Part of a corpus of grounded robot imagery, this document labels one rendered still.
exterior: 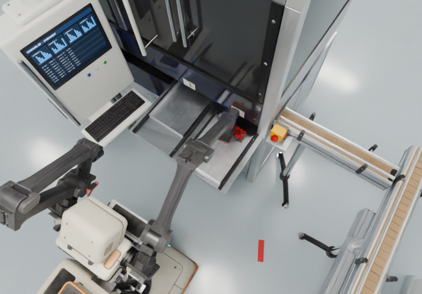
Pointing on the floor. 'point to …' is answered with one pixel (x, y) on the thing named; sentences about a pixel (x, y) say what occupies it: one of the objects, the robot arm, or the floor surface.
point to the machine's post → (282, 59)
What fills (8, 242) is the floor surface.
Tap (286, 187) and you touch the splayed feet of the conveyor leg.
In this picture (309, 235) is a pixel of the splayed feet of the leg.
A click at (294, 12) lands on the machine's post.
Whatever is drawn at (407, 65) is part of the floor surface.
